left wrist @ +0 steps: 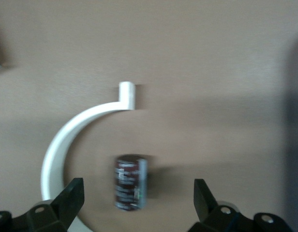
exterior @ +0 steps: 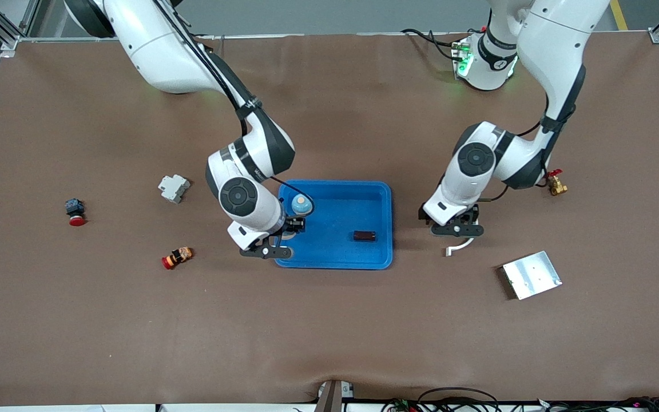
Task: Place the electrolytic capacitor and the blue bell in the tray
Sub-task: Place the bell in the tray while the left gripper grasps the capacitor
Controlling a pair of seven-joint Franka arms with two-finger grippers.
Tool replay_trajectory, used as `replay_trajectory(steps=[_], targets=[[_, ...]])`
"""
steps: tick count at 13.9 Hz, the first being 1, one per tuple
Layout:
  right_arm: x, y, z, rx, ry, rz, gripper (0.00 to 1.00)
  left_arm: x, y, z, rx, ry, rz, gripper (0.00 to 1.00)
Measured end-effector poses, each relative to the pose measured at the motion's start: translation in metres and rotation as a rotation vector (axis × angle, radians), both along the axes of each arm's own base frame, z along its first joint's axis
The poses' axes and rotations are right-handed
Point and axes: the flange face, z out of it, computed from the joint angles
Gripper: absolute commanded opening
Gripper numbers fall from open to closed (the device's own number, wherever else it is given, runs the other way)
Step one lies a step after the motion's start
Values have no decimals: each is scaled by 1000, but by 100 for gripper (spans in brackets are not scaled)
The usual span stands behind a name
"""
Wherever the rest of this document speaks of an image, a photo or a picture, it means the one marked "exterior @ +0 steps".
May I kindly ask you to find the grey table edge clamp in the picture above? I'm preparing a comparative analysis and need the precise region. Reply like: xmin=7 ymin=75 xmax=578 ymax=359
xmin=315 ymin=379 xmax=356 ymax=412

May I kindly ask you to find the white circuit breaker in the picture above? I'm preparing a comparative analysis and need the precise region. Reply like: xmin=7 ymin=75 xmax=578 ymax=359
xmin=158 ymin=174 xmax=191 ymax=204

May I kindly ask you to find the silver metal plate module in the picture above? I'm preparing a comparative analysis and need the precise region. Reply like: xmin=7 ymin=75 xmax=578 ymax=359
xmin=502 ymin=251 xmax=563 ymax=300

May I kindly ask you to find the blue plastic tray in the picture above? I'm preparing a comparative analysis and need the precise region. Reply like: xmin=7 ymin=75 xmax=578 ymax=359
xmin=273 ymin=180 xmax=394 ymax=270

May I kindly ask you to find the black cable bundle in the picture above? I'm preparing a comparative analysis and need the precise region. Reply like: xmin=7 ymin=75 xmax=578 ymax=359
xmin=381 ymin=387 xmax=659 ymax=412

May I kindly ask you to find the brass valve red handle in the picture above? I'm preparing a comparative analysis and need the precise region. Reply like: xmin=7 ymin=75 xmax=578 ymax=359
xmin=547 ymin=169 xmax=569 ymax=197

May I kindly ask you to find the red emergency stop orange base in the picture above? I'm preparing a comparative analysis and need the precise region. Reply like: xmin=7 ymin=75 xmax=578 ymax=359
xmin=161 ymin=247 xmax=194 ymax=270

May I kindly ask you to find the black left arm base cable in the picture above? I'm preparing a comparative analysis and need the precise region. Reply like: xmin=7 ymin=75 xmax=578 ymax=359
xmin=401 ymin=27 xmax=462 ymax=62

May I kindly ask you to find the brown table mat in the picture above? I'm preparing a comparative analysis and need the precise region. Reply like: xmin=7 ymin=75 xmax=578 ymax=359
xmin=0 ymin=31 xmax=659 ymax=407

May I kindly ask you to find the white curved plastic clamp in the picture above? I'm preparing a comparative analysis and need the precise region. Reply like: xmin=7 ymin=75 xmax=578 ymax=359
xmin=446 ymin=236 xmax=476 ymax=257

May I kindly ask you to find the red mushroom pushbutton blue base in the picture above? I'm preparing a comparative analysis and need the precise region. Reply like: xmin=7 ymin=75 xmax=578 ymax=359
xmin=65 ymin=198 xmax=87 ymax=227

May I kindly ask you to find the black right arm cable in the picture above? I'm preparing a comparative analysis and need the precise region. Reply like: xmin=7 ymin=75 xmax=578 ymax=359
xmin=152 ymin=0 xmax=316 ymax=213

